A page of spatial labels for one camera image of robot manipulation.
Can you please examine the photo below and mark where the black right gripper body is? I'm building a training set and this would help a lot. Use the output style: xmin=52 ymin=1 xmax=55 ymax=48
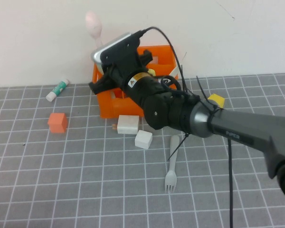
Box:
xmin=108 ymin=50 xmax=153 ymax=89

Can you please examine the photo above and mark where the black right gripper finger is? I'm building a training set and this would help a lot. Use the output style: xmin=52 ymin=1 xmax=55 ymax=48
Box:
xmin=88 ymin=70 xmax=115 ymax=95
xmin=140 ymin=48 xmax=154 ymax=66

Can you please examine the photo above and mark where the pink plastic spoon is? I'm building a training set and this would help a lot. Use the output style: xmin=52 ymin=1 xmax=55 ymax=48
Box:
xmin=85 ymin=11 xmax=105 ymax=51

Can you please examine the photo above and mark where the grey plastic fork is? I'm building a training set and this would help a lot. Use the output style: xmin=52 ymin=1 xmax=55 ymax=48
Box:
xmin=165 ymin=134 xmax=181 ymax=193

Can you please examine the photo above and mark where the orange plastic cutlery holder crate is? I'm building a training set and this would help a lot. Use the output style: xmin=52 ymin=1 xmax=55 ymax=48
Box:
xmin=92 ymin=45 xmax=179 ymax=119

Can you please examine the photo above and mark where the white label reading 刀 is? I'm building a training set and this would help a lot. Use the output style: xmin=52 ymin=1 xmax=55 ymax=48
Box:
xmin=156 ymin=76 xmax=175 ymax=86

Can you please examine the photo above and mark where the white green glue stick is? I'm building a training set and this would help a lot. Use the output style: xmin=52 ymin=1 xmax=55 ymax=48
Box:
xmin=46 ymin=78 xmax=70 ymax=102

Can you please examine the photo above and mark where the white power plug adapter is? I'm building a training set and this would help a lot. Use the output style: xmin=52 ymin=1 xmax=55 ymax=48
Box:
xmin=112 ymin=114 xmax=140 ymax=135

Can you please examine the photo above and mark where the orange foam cube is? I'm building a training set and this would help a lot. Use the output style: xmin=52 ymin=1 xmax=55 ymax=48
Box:
xmin=47 ymin=113 xmax=68 ymax=133

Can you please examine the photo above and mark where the black zip tie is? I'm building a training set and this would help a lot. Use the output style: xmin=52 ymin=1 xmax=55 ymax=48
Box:
xmin=167 ymin=133 xmax=190 ymax=162
xmin=196 ymin=76 xmax=219 ymax=110

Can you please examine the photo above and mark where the white foam cube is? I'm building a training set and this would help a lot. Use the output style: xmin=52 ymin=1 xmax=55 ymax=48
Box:
xmin=134 ymin=130 xmax=153 ymax=150

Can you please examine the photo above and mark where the yellow foam cube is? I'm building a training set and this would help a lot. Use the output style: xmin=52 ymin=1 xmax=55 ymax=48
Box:
xmin=208 ymin=94 xmax=226 ymax=109

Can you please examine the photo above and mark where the grey checkered table mat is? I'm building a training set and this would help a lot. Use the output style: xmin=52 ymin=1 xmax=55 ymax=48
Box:
xmin=0 ymin=73 xmax=285 ymax=228

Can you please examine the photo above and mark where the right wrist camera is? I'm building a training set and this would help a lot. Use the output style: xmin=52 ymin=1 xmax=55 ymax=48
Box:
xmin=90 ymin=32 xmax=141 ymax=66

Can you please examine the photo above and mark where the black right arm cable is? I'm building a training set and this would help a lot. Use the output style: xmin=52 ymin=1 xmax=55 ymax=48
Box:
xmin=133 ymin=26 xmax=235 ymax=228

